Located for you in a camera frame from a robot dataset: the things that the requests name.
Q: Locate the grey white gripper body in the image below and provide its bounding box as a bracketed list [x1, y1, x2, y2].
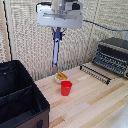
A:
[36, 9, 84, 30]

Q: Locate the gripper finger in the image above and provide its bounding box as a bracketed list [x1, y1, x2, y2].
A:
[59, 28, 66, 42]
[51, 27, 58, 42]

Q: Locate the yellow food item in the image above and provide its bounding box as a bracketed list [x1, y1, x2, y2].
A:
[56, 71, 69, 81]

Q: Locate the white small bowl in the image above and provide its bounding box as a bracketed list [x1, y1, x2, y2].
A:
[54, 72, 70, 85]

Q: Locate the black vertical pole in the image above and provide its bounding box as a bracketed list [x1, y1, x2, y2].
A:
[2, 0, 13, 62]

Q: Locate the red plastic cup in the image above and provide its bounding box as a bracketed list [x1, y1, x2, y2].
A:
[60, 80, 73, 97]

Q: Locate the black toaster oven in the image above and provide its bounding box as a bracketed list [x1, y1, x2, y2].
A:
[91, 37, 128, 80]

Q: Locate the black fabric storage box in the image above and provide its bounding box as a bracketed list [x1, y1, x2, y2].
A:
[0, 59, 51, 128]

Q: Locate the black cable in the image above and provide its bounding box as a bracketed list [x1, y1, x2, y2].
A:
[82, 19, 128, 33]

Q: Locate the black wire dish rack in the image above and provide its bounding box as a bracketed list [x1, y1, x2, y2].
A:
[79, 64, 112, 86]

